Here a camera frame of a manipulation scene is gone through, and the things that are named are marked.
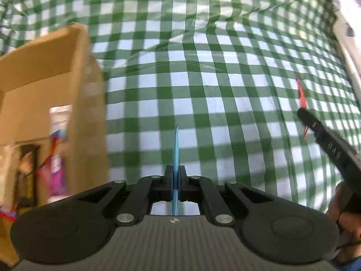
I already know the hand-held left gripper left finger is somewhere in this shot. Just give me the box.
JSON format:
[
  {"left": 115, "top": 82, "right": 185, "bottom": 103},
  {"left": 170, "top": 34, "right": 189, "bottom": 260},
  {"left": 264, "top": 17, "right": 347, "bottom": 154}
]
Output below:
[{"left": 68, "top": 165, "right": 174, "bottom": 226}]

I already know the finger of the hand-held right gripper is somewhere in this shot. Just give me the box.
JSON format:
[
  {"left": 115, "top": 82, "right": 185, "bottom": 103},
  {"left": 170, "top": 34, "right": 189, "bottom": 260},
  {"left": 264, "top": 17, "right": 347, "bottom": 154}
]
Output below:
[{"left": 296, "top": 109, "right": 361, "bottom": 175}]

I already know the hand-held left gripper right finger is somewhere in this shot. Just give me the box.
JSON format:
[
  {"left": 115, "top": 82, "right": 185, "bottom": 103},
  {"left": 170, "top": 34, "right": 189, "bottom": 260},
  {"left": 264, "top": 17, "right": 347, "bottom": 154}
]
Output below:
[{"left": 178, "top": 165, "right": 282, "bottom": 226}]

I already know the small blue snack packet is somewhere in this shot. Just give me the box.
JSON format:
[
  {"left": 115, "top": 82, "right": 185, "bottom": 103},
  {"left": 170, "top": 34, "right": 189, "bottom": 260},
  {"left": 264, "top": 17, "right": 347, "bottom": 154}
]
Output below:
[{"left": 171, "top": 123, "right": 181, "bottom": 216}]

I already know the thin red snack packet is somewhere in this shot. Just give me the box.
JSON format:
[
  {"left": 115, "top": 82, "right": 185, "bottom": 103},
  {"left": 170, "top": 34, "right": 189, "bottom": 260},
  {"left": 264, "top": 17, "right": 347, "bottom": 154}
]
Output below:
[{"left": 295, "top": 73, "right": 310, "bottom": 142}]

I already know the cardboard box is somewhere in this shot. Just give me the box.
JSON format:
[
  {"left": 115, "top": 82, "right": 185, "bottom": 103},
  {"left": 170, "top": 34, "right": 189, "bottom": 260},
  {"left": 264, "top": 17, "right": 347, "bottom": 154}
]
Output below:
[{"left": 0, "top": 23, "right": 110, "bottom": 269}]

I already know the purple snack packet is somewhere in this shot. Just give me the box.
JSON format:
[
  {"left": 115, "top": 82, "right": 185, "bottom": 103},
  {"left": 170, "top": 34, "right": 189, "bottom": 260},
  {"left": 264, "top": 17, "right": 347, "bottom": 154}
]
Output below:
[{"left": 49, "top": 130, "right": 69, "bottom": 196}]

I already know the dark brown snack packet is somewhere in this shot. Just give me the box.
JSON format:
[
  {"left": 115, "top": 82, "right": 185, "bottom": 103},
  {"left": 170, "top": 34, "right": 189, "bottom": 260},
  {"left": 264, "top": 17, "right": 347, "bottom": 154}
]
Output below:
[{"left": 15, "top": 144, "right": 41, "bottom": 207}]

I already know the person's right hand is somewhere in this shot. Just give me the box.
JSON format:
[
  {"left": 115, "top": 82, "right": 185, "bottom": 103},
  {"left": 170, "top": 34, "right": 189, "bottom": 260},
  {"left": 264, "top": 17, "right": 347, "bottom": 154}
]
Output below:
[{"left": 326, "top": 181, "right": 361, "bottom": 264}]

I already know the green checkered cloth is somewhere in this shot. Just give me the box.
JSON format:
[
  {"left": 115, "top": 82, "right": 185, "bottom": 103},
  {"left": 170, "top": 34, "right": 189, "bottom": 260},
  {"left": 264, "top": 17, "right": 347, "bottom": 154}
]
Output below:
[{"left": 0, "top": 0, "right": 361, "bottom": 218}]

